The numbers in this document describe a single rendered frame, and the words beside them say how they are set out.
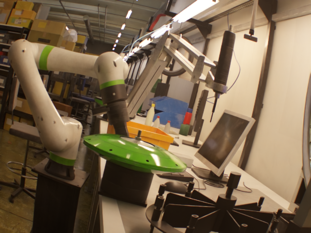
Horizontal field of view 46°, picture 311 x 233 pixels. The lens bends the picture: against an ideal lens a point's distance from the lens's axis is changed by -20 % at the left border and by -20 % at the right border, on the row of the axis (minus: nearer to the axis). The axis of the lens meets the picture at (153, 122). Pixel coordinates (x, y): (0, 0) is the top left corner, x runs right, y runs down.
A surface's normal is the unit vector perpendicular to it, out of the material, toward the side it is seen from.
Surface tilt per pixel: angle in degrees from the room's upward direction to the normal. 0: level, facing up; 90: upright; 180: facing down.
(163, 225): 4
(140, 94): 132
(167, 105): 90
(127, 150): 23
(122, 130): 63
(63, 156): 90
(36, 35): 90
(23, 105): 90
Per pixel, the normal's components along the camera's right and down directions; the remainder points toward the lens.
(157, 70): 0.07, 0.76
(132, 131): 0.23, 0.14
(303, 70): -0.96, -0.25
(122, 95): 0.59, -0.18
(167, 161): 0.52, -0.78
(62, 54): 0.08, -0.36
